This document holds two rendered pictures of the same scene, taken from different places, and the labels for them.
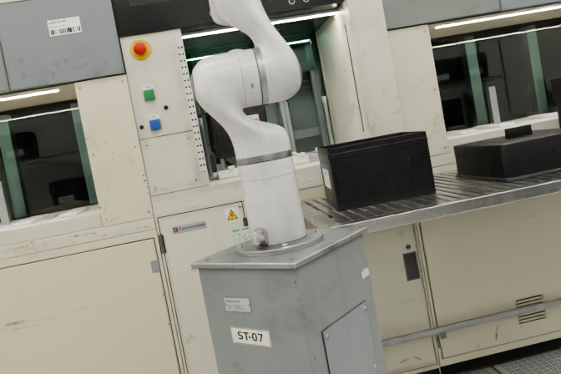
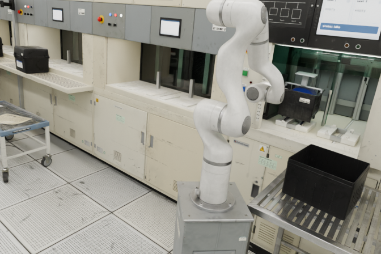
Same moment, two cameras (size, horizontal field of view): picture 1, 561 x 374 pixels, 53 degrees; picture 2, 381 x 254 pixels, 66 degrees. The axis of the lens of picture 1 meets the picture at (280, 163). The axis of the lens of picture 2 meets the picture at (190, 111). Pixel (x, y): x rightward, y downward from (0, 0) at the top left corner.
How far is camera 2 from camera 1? 0.84 m
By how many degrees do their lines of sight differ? 44
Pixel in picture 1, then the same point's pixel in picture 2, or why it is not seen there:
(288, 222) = (210, 194)
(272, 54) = (227, 115)
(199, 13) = (284, 37)
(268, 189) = (205, 176)
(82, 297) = (192, 147)
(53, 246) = (189, 122)
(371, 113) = (366, 139)
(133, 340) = not seen: hidden behind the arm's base
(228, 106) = (200, 130)
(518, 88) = not seen: outside the picture
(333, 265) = (216, 228)
